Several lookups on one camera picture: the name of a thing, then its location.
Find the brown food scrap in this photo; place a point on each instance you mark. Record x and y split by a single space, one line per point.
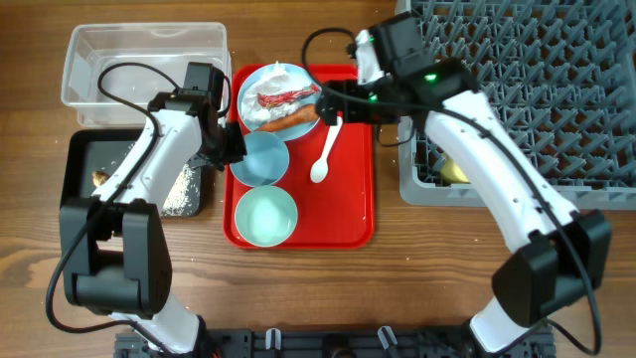
99 178

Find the grey dishwasher rack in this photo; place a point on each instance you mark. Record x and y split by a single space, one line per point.
560 76

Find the white rice pile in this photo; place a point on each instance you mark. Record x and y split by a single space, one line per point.
178 202

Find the white plastic spoon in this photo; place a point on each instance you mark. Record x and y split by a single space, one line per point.
320 168

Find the mint green bowl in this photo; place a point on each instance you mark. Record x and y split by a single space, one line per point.
266 216

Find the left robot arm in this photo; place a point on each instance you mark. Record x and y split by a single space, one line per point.
115 268

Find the red snack wrapper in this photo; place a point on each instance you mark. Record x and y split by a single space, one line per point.
275 100

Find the black tray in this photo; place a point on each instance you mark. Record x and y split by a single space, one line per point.
105 150

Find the large light blue plate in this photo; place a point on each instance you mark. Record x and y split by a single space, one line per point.
293 132

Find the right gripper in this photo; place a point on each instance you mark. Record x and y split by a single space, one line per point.
357 112

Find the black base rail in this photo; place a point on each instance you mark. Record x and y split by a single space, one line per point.
439 341

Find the yellow plastic cup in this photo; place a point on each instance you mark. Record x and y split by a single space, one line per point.
451 172

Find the small light blue bowl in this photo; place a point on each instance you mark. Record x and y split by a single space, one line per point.
266 161

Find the orange carrot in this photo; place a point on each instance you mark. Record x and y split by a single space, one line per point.
304 114

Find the clear plastic bin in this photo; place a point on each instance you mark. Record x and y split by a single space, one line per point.
166 46

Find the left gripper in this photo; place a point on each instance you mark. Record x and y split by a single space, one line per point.
237 147

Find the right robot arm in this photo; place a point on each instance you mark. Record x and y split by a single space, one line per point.
557 253

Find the white crumpled tissue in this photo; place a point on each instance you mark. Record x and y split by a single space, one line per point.
271 79

